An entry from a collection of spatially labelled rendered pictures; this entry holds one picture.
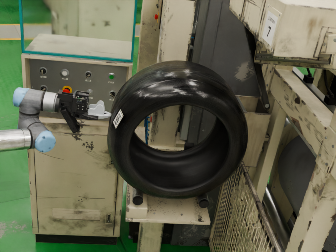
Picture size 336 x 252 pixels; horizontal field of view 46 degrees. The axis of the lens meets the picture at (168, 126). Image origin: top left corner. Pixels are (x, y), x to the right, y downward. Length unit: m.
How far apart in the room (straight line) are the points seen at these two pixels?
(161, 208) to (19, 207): 1.49
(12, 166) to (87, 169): 1.25
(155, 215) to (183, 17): 0.85
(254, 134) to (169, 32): 0.63
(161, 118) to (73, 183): 0.79
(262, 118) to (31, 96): 1.01
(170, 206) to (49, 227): 1.06
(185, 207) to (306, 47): 0.95
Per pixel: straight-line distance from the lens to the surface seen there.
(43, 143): 1.45
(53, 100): 1.52
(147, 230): 2.27
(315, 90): 2.00
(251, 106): 2.04
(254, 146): 1.93
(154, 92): 1.40
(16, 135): 1.44
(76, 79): 2.12
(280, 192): 2.49
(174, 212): 1.77
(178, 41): 1.72
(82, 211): 2.52
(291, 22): 1.13
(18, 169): 3.44
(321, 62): 1.17
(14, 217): 2.98
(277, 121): 1.92
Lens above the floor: 1.95
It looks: 28 degrees down
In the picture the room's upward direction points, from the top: 7 degrees clockwise
